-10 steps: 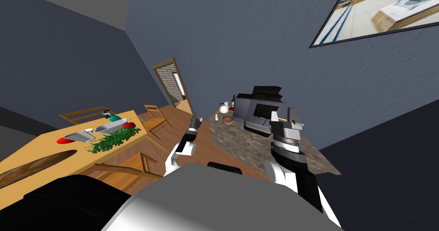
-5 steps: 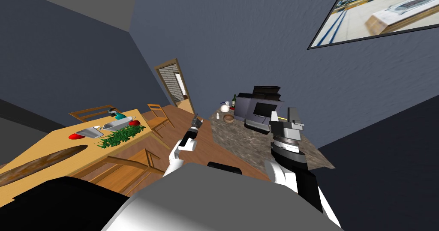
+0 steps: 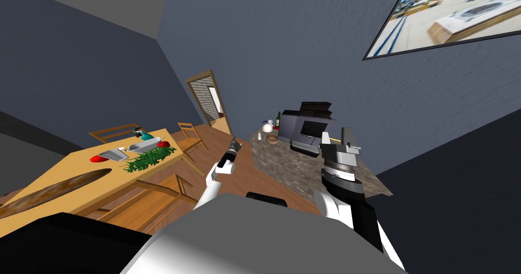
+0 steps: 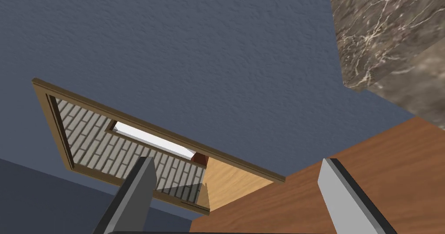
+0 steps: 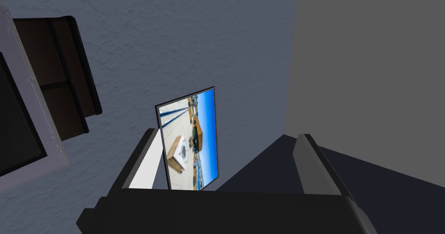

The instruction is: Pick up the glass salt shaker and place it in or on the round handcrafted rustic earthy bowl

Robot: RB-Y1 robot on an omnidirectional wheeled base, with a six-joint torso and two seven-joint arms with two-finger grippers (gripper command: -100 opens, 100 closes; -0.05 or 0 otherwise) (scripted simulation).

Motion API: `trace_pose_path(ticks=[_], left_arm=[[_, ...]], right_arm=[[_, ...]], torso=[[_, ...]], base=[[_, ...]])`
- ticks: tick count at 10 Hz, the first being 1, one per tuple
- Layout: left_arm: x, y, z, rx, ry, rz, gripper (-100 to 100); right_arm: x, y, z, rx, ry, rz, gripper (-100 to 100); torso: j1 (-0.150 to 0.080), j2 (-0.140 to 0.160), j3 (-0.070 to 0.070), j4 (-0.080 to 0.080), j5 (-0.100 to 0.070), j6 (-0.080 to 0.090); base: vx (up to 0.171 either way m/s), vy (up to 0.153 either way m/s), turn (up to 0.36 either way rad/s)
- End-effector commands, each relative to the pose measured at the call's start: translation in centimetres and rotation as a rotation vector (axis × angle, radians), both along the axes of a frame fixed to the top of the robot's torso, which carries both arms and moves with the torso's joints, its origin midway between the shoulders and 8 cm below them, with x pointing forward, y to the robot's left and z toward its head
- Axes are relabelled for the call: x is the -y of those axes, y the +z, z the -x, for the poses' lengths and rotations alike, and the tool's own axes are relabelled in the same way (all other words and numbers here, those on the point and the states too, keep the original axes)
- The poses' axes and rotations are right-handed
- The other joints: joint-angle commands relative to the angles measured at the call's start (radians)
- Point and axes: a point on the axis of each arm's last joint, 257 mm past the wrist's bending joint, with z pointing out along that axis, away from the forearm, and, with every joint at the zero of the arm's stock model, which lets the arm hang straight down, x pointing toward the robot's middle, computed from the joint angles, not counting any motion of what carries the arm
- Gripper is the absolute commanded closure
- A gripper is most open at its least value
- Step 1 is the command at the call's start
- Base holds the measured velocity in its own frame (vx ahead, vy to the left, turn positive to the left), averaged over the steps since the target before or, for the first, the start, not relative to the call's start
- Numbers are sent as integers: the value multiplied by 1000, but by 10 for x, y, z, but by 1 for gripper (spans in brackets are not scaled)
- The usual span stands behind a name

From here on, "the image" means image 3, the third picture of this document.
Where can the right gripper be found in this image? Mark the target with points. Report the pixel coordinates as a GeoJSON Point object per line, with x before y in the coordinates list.
{"type": "Point", "coordinates": [340, 156]}

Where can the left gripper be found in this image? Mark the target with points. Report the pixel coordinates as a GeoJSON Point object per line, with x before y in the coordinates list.
{"type": "Point", "coordinates": [233, 147]}

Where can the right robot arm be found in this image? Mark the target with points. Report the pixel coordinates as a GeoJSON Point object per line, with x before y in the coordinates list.
{"type": "Point", "coordinates": [346, 201]}

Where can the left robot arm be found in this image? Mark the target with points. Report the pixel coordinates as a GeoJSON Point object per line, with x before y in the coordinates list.
{"type": "Point", "coordinates": [213, 180]}

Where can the dark grey coffee machine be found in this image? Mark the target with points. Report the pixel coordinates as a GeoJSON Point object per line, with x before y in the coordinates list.
{"type": "Point", "coordinates": [303, 127]}

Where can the brown wooden bowl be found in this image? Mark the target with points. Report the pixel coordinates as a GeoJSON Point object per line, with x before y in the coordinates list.
{"type": "Point", "coordinates": [272, 139]}

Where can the white kettle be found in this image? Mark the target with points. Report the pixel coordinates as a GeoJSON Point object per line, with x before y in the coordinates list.
{"type": "Point", "coordinates": [267, 126]}

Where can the wooden chair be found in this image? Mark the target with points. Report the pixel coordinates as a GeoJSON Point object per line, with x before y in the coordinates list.
{"type": "Point", "coordinates": [154, 203]}
{"type": "Point", "coordinates": [190, 139]}
{"type": "Point", "coordinates": [116, 131]}

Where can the green wine bottle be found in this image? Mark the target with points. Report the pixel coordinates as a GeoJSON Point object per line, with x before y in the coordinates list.
{"type": "Point", "coordinates": [278, 120]}

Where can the red tomato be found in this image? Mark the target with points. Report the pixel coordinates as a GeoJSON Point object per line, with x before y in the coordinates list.
{"type": "Point", "coordinates": [99, 159]}
{"type": "Point", "coordinates": [163, 144]}

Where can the green leafy herbs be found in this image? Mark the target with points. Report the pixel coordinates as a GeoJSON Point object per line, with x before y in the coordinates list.
{"type": "Point", "coordinates": [147, 159]}

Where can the teal spray bottle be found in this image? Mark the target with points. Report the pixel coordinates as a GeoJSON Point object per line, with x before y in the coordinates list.
{"type": "Point", "coordinates": [145, 135]}

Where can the grey metal tray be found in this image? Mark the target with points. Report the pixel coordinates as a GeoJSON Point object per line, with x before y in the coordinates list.
{"type": "Point", "coordinates": [114, 155]}
{"type": "Point", "coordinates": [143, 144]}

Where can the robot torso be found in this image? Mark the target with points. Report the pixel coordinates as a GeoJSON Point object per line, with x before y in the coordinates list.
{"type": "Point", "coordinates": [252, 241]}

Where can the wooden dining table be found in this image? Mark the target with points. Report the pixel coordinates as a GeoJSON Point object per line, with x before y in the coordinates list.
{"type": "Point", "coordinates": [73, 170]}

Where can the large dark framed window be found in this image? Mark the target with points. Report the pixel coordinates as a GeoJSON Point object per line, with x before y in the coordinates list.
{"type": "Point", "coordinates": [452, 13]}

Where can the long brown baguette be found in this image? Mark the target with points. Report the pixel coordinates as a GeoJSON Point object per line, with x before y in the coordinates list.
{"type": "Point", "coordinates": [53, 190]}

